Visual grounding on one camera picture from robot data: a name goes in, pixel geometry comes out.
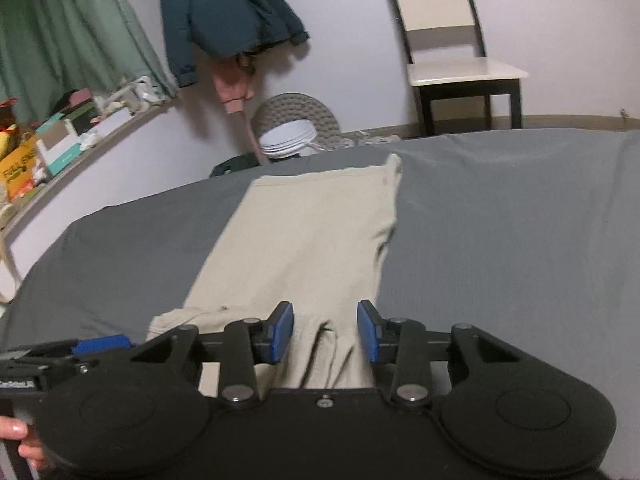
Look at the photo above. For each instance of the person's left hand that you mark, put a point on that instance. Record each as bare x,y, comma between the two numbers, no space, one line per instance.
29,446

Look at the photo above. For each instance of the grey bed sheet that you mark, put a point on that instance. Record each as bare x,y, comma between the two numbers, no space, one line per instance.
531,235

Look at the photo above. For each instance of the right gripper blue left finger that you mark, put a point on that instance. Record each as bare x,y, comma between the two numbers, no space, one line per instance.
248,343

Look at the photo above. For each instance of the yellow plush toy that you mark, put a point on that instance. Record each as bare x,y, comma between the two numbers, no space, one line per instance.
9,138

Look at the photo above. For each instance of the dark green plastic stool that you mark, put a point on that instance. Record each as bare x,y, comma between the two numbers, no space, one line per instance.
235,164

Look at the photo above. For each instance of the beige t-shirt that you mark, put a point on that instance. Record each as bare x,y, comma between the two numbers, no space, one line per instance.
318,241

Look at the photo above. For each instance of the dark teal hanging jacket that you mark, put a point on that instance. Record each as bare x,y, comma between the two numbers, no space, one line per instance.
225,29

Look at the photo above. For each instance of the curved windowsill shelf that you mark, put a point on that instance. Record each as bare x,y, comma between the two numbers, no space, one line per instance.
28,206

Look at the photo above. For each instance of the pink hanging garment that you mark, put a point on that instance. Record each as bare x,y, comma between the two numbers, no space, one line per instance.
234,81

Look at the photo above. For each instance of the round grey woven stool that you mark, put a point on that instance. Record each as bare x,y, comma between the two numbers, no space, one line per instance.
290,106

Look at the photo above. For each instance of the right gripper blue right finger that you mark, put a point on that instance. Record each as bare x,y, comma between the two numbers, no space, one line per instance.
397,349

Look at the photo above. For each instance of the beige tote bag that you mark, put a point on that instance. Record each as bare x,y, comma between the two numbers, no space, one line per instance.
7,213

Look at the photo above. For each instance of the small shoes on floor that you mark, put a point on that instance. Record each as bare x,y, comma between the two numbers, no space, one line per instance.
362,138

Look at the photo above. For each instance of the white plastic bucket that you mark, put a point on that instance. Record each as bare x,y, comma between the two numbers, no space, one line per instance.
288,140

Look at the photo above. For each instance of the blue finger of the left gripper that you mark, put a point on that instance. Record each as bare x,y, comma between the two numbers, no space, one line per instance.
102,344

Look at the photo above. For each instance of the yellow cardboard box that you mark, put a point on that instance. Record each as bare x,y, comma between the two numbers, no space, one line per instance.
17,169

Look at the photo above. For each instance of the white black wooden chair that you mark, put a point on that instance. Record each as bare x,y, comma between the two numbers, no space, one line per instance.
447,59

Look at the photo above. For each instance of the teal white cardboard box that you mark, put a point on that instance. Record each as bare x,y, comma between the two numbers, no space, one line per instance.
57,144

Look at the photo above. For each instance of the green curtain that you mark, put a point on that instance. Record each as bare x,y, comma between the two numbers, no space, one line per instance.
52,47

